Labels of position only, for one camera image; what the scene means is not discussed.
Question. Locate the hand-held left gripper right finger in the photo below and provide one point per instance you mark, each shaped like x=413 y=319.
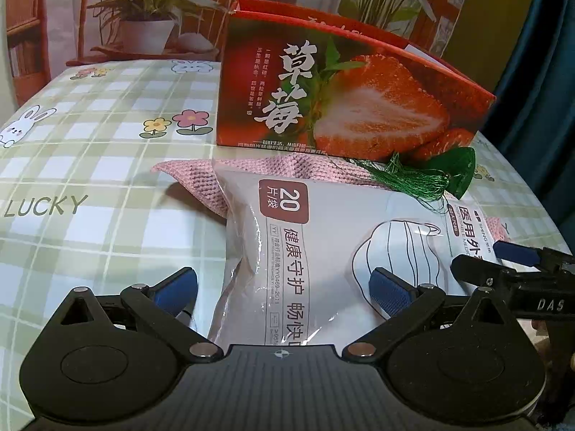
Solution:
x=390 y=292

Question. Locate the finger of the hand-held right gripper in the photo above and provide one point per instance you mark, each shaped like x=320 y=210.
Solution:
x=516 y=253
x=480 y=270

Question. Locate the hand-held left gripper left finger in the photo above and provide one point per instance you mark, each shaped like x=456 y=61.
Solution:
x=176 y=289

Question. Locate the white face mask packet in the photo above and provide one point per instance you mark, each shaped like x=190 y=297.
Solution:
x=314 y=233

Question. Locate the green fabric sachet with tassel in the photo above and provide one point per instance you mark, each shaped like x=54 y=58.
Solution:
x=462 y=170

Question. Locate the pink knitted cloth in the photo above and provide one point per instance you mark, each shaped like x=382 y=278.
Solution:
x=202 y=179

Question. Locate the red strawberry print box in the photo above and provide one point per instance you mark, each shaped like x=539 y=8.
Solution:
x=382 y=98

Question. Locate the teal curtain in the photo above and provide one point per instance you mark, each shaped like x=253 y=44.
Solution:
x=539 y=76

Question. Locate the printed wall tapestry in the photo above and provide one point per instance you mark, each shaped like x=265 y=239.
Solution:
x=134 y=9

